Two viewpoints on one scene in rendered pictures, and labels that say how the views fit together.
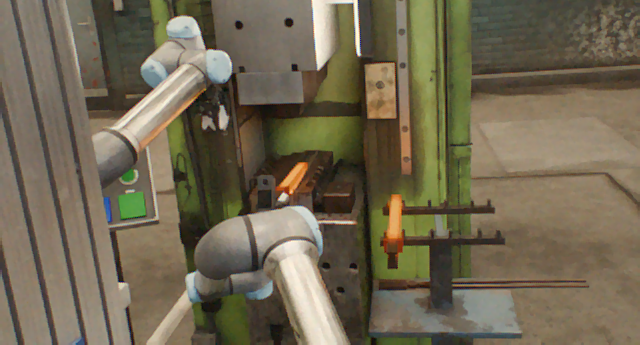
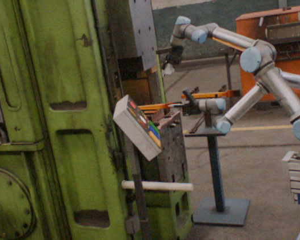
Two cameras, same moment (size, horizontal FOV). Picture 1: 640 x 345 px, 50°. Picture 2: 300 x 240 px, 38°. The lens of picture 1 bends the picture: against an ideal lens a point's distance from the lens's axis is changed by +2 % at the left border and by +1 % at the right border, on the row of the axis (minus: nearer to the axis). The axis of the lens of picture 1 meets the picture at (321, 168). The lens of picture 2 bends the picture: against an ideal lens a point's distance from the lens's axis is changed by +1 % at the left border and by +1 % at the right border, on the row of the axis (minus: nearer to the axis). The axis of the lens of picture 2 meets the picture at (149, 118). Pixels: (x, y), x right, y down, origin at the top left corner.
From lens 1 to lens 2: 307 cm
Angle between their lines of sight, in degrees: 72
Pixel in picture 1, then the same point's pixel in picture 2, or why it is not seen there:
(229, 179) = not seen: hidden behind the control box
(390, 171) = (156, 95)
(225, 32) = (137, 35)
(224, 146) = not seen: hidden behind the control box
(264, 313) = (170, 171)
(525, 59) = not seen: outside the picture
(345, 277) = (181, 137)
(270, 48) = (147, 41)
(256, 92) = (147, 63)
